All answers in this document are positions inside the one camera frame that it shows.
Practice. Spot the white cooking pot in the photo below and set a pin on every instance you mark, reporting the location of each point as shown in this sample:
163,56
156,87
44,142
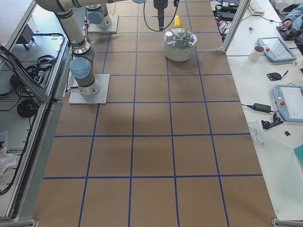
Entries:
178,55

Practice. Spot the white paper cup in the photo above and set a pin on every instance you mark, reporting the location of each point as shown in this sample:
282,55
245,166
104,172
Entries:
256,53

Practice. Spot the teal folder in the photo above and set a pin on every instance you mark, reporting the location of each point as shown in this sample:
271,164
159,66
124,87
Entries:
299,153

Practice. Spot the small black clip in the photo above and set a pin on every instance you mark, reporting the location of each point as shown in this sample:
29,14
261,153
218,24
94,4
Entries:
287,133

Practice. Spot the person's hand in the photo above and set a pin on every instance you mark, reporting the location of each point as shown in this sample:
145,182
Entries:
287,23

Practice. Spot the upper blue teach pendant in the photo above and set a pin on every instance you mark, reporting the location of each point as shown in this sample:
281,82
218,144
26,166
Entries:
278,50

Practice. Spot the brown grid table mat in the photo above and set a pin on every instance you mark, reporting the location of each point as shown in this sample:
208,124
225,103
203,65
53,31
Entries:
170,148

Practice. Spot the blue sleeved forearm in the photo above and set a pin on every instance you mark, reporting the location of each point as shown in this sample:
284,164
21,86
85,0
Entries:
296,16

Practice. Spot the black gamepad controller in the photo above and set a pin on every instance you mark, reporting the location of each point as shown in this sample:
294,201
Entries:
288,34

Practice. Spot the glass pot lid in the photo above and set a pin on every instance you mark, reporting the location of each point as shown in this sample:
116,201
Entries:
180,38

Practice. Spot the lower blue teach pendant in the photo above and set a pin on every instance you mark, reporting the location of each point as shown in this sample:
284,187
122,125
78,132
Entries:
289,101

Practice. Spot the black power brick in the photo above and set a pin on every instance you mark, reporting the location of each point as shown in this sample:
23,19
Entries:
226,16

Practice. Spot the grey electronics box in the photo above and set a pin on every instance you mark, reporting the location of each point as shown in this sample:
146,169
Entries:
26,38

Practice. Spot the yellow corn cob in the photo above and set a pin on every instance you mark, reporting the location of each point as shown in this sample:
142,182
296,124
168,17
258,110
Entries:
177,21

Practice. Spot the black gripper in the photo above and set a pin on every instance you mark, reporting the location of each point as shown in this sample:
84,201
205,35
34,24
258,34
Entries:
158,4

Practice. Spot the black bracket part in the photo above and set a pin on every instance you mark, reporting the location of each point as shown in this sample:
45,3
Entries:
266,125

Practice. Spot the black power adapter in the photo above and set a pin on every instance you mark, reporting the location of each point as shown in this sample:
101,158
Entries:
262,108

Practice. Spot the aluminium frame post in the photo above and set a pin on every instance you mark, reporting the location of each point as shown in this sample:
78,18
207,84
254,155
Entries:
243,6

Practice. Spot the white crumpled cloth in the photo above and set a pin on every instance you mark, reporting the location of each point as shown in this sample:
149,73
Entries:
8,161

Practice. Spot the white keyboard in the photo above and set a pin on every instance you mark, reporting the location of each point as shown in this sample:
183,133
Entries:
255,9

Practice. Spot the clear acrylic stand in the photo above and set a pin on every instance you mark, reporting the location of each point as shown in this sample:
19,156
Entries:
256,133

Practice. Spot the blue teach pendant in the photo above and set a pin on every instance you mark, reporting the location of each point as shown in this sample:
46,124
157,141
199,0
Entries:
289,101
278,50

